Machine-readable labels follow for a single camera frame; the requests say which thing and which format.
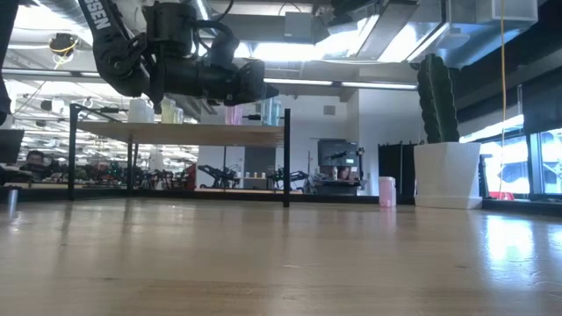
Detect wooden shelf black metal frame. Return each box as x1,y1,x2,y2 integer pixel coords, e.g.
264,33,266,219
64,104,292,208

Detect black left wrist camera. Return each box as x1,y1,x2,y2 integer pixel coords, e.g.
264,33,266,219
144,2,198,61

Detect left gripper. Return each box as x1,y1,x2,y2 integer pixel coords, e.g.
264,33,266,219
164,59,280,106

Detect white hexagonal plant pot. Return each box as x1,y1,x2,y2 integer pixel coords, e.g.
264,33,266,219
413,140,483,211

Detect person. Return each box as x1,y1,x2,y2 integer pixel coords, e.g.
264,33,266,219
19,149,49,175

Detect black monitor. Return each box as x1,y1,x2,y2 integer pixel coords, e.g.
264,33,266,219
316,139,360,168

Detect black boxy object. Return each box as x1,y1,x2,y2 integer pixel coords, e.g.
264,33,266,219
0,129,25,164

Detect black round ceiling fixture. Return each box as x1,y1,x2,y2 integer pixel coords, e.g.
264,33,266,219
47,32,80,58

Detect pale green medicine bottle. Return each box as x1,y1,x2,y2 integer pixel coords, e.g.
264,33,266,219
261,98,277,127

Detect black metal bar frame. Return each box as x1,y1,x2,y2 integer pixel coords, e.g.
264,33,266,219
378,140,416,206

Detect green cactus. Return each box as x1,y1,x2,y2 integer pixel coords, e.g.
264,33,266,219
415,52,461,145

